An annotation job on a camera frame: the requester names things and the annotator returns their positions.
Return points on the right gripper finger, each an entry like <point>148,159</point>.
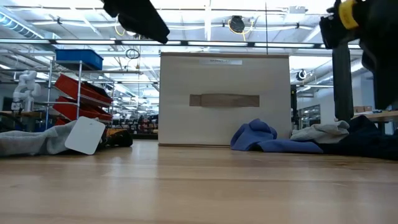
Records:
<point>387,84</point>
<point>343,84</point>

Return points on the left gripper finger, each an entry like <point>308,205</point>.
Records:
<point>141,18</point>
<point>112,7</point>

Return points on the light grey white garment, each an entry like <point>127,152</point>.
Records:
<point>320,132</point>

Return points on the black printed-waistband underwear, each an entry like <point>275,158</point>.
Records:
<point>367,140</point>

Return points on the black striped sock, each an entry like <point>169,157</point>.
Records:
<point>119,138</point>

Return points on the beige fabric storage box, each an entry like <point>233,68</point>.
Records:
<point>217,124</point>

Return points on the long grey sock with tag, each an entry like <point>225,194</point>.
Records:
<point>25,141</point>

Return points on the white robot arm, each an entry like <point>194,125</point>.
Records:
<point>26,90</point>

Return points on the cardboard boxes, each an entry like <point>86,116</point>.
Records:
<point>362,109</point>

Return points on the blue plastic bin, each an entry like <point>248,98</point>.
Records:
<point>79,59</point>

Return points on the metal shelf rack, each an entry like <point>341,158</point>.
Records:
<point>80,81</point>

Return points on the red plastic bin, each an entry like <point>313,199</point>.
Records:
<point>71,110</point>
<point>77,88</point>

